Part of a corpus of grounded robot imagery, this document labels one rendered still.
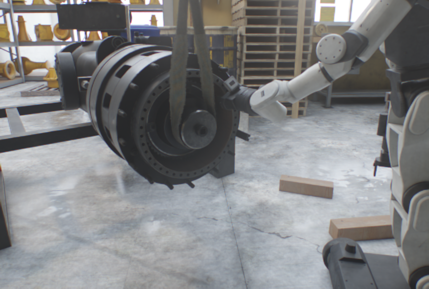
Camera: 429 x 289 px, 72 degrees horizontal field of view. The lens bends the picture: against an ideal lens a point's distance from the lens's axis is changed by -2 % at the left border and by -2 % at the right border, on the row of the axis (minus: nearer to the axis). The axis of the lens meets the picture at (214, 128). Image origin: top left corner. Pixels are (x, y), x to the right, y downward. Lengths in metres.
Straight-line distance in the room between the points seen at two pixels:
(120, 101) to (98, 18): 2.67
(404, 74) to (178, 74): 0.71
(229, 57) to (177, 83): 3.32
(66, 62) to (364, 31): 1.94
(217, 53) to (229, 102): 3.18
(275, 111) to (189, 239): 1.16
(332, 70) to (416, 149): 0.44
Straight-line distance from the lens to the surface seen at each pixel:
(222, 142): 1.21
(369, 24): 0.87
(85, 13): 3.71
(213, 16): 5.68
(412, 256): 1.40
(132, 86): 1.01
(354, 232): 2.02
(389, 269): 1.66
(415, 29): 1.05
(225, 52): 4.26
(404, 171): 1.21
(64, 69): 2.31
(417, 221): 1.25
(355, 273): 1.53
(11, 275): 1.97
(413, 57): 1.08
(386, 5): 0.88
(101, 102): 1.29
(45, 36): 9.91
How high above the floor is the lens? 1.15
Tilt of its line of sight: 17 degrees down
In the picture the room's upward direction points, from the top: straight up
